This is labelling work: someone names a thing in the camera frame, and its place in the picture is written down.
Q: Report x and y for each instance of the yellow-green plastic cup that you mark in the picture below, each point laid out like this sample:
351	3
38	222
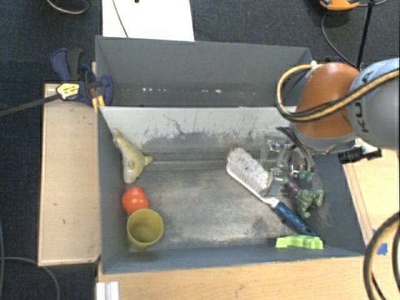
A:
144	230

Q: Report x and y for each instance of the black cylinder on white bracket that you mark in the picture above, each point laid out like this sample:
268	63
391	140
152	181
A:
350	156

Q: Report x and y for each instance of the pale green toy figure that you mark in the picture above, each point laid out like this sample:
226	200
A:
131	161

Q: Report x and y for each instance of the orange rubber toy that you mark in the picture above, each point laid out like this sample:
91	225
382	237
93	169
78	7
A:
134	200

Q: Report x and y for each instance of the pale wood board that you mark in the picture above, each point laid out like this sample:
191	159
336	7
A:
68	180

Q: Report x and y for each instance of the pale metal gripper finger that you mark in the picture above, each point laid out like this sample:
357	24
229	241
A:
268	156
275	183

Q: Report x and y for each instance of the grey metal bin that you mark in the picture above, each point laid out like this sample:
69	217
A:
203	205

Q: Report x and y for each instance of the lime green flat toy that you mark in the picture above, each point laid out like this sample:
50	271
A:
297	242

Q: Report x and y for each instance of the green and purple toy figure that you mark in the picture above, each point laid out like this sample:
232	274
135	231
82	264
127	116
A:
307	200

